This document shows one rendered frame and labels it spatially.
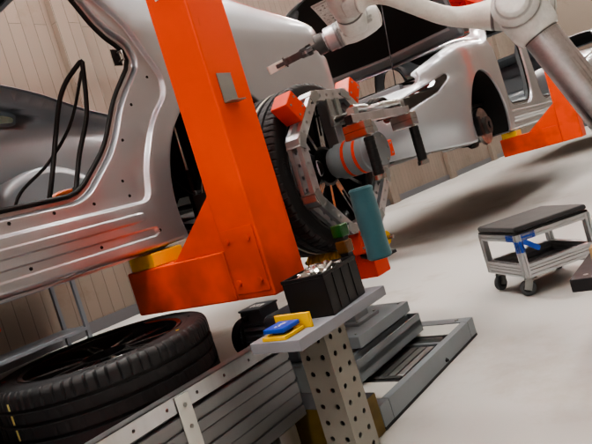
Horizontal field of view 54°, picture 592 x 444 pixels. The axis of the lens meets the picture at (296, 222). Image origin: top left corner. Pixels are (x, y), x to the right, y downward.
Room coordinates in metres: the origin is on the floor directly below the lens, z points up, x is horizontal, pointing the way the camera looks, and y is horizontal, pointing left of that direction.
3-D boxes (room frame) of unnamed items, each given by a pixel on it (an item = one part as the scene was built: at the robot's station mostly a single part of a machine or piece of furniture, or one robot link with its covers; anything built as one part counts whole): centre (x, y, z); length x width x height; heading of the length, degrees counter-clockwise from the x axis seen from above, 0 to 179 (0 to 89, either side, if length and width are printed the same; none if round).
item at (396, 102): (2.21, -0.39, 1.03); 0.19 x 0.18 x 0.11; 51
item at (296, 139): (2.21, -0.24, 0.85); 0.54 x 0.07 x 0.54; 141
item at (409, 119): (2.21, -0.50, 0.93); 0.09 x 0.05 x 0.05; 51
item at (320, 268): (1.64, -0.02, 0.51); 0.20 x 0.14 x 0.13; 146
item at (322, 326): (1.60, 0.01, 0.44); 0.43 x 0.17 x 0.03; 141
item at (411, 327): (2.28, -0.08, 0.13); 0.50 x 0.36 x 0.10; 141
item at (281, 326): (1.47, 0.11, 0.47); 0.07 x 0.07 x 0.02; 51
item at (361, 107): (2.05, -0.27, 1.03); 0.19 x 0.18 x 0.11; 51
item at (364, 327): (2.32, -0.10, 0.32); 0.40 x 0.30 x 0.28; 141
